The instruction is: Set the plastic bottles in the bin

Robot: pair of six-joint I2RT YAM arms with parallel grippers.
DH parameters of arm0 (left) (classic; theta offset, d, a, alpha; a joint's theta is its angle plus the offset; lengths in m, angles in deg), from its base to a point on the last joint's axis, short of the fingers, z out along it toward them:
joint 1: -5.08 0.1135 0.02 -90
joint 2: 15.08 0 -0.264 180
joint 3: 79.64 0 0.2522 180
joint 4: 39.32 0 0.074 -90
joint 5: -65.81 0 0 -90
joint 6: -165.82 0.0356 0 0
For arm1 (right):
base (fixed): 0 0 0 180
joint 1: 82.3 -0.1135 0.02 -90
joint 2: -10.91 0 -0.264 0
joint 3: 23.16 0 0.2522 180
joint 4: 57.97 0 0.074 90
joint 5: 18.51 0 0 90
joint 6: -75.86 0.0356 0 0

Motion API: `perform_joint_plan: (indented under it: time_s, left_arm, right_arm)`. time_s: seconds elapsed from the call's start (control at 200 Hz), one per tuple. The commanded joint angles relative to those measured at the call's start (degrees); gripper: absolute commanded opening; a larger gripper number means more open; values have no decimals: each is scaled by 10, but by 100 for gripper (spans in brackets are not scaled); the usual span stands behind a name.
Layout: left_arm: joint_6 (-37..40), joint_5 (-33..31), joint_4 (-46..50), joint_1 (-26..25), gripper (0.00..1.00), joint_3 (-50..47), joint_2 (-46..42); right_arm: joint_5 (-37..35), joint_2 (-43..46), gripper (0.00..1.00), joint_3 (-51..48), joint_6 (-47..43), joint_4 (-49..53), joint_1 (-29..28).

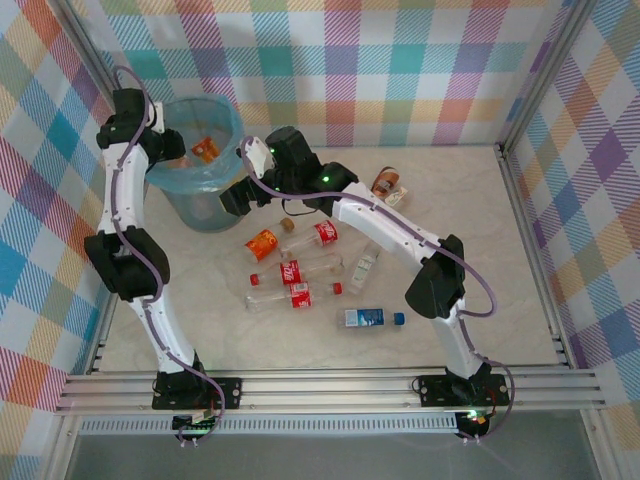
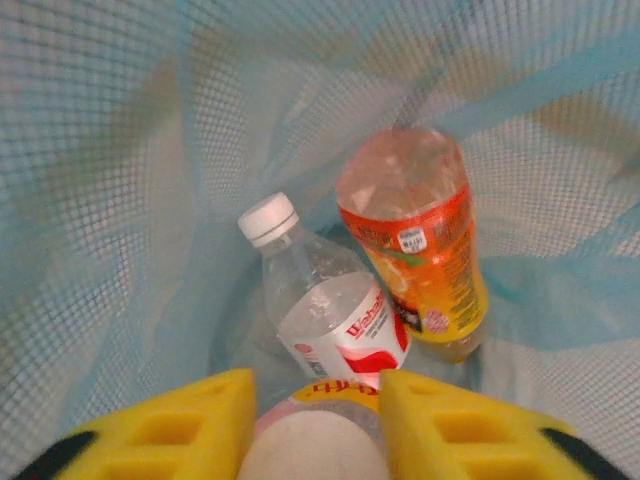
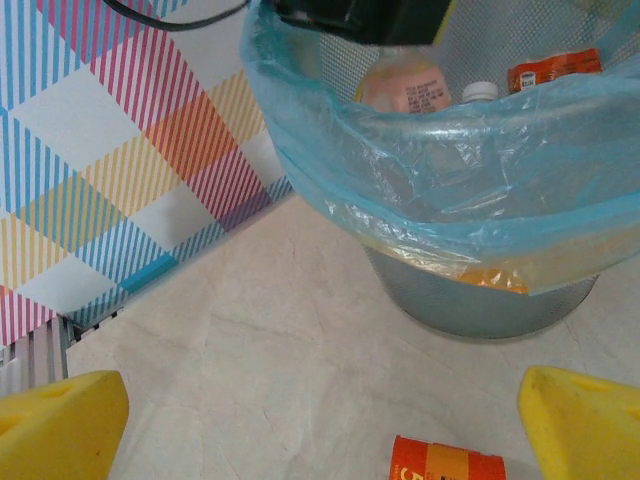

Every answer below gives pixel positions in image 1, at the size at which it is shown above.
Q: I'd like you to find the water bottle blue cap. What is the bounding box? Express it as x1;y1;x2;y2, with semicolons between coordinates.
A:
342;307;407;331

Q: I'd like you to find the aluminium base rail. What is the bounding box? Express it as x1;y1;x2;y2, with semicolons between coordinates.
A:
54;368;609;416

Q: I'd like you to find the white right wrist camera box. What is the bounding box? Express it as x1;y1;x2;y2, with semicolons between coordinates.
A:
243;135;275;177

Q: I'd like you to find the brown drink bottle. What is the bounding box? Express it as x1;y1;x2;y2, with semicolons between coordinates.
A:
370;166;401;196

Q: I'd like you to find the aluminium side rail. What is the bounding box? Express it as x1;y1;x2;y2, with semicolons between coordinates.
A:
497;144;576;371
85;297;119;376

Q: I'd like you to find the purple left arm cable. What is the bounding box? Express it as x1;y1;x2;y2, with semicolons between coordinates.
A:
102;66;229;444

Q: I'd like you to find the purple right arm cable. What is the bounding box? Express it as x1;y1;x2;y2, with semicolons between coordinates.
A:
238;134;517;444

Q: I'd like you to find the clear cola bottle red cap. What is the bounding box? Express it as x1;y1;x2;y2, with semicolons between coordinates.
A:
243;281;345;314
248;254;346;289

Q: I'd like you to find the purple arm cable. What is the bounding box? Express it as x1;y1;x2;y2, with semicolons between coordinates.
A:
102;66;229;444
238;134;517;444

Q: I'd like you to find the small circuit board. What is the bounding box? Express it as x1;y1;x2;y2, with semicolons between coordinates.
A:
171;412;221;432
455;408;490;427

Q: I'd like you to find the capless clear cola bottle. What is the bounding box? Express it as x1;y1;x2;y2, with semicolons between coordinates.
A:
279;219;340;254

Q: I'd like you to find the aluminium frame post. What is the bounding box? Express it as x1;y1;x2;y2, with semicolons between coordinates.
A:
58;0;151;171
497;0;599;156

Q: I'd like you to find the grey slotted cable duct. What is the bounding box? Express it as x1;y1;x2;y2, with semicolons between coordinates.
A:
79;418;459;436

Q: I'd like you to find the blue plastic trash bin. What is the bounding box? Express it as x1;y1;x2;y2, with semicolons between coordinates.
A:
146;96;246;195
146;96;246;234

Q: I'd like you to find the small orange label bottle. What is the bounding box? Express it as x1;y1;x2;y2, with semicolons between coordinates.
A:
191;138;221;161

